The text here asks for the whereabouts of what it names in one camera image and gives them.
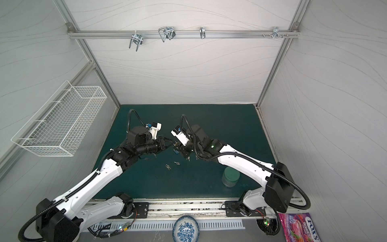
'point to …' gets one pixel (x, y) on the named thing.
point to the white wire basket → (58, 127)
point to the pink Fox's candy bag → (298, 227)
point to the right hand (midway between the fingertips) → (178, 140)
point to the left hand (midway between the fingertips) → (177, 140)
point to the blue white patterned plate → (186, 229)
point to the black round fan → (270, 226)
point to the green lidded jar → (231, 176)
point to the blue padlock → (176, 152)
